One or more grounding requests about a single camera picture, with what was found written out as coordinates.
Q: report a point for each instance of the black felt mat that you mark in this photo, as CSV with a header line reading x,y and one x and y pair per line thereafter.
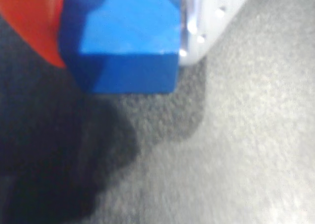
x,y
233,147

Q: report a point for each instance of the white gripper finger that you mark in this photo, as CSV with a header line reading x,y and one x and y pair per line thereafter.
x,y
211,17

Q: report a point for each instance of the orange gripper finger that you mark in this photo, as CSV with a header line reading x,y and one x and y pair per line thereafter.
x,y
29,17

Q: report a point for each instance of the blue cube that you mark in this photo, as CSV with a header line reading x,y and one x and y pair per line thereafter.
x,y
128,41

